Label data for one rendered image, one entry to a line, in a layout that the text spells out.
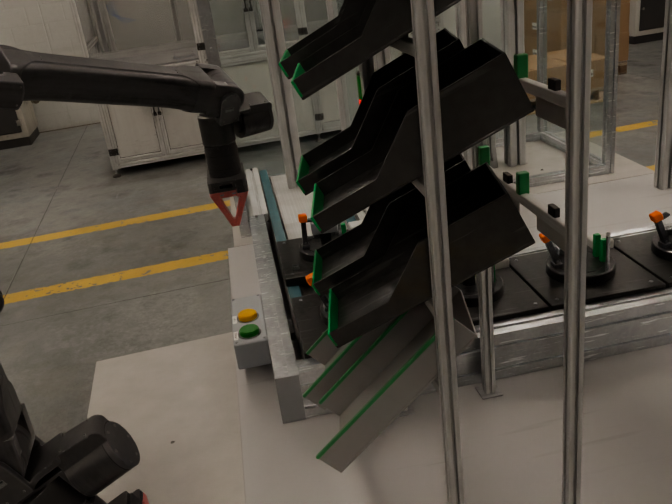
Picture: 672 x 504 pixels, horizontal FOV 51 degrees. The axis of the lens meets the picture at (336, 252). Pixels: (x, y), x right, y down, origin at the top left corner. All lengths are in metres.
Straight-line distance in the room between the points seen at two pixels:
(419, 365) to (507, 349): 0.48
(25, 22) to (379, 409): 8.62
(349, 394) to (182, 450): 0.38
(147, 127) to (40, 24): 3.10
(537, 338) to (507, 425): 0.20
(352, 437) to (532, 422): 0.42
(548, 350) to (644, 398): 0.19
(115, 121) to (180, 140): 0.58
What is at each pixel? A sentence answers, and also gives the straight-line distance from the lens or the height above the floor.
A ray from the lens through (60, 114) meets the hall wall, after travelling 9.42.
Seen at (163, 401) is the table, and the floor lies 0.86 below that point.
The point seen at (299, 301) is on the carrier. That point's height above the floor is 0.97.
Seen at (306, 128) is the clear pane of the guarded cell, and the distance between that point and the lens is 2.66.
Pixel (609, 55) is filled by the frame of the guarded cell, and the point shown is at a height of 1.25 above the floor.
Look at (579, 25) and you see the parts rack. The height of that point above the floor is 1.55.
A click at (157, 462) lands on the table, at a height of 0.86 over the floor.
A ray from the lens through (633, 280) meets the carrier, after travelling 1.54.
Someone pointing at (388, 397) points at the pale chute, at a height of 1.11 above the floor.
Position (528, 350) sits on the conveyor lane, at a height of 0.91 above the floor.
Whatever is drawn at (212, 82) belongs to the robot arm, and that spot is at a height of 1.49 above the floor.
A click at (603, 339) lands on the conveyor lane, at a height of 0.90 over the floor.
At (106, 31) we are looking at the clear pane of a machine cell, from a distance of 6.44.
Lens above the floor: 1.66
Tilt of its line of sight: 23 degrees down
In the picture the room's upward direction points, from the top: 8 degrees counter-clockwise
